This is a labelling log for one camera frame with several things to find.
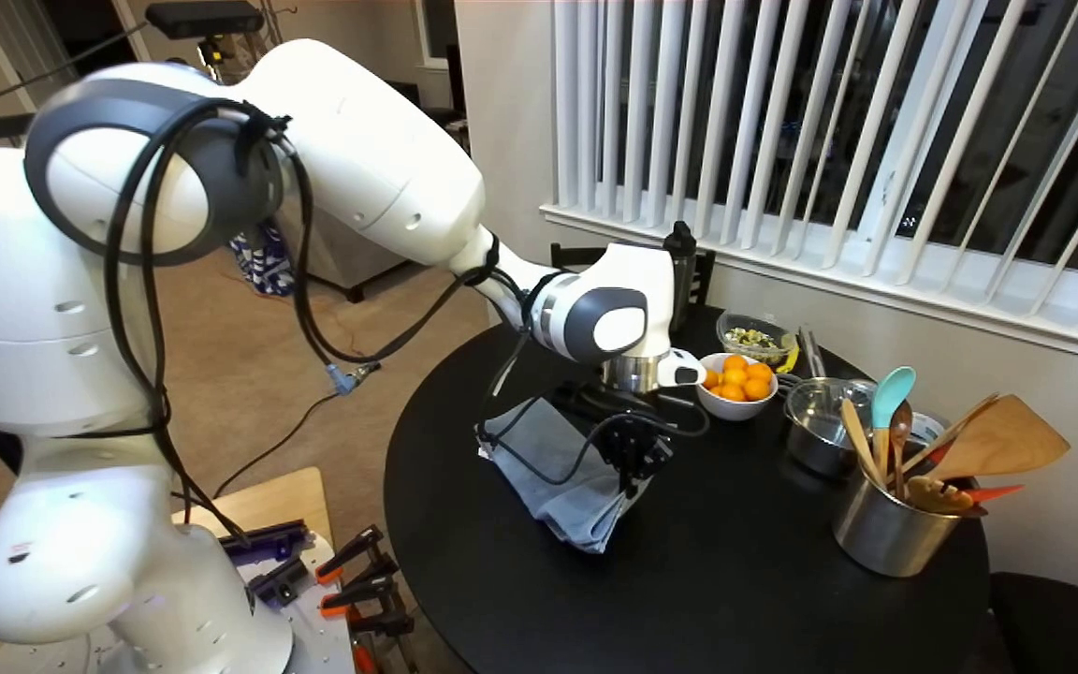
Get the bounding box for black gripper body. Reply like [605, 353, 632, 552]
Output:
[563, 386, 674, 483]

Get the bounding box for blue towel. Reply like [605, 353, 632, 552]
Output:
[474, 398, 645, 554]

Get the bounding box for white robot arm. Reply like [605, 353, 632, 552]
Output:
[0, 36, 705, 674]

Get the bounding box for round black table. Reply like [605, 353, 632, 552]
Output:
[385, 326, 1011, 674]

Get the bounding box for white bowl of oranges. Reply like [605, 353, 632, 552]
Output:
[696, 353, 777, 422]

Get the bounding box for dark metal water bottle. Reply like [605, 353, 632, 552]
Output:
[664, 222, 696, 332]

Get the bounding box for plate with bananas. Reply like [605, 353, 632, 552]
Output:
[715, 316, 801, 375]

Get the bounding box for steel pot with lid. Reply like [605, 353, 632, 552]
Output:
[783, 330, 956, 483]

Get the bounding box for teal silicone spatula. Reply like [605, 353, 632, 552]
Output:
[871, 366, 916, 466]

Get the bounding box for steel utensil holder cup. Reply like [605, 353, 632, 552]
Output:
[835, 473, 958, 582]

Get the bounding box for black orange clamp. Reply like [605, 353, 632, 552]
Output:
[313, 526, 382, 582]
[319, 557, 399, 619]

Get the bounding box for purple black tool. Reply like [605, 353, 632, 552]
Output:
[223, 519, 312, 567]

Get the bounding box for wooden spatula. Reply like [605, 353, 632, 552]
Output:
[906, 395, 1069, 483]

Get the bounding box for white vertical window blinds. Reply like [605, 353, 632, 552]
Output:
[554, 0, 1078, 326]

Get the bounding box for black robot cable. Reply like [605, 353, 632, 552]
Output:
[102, 96, 495, 539]

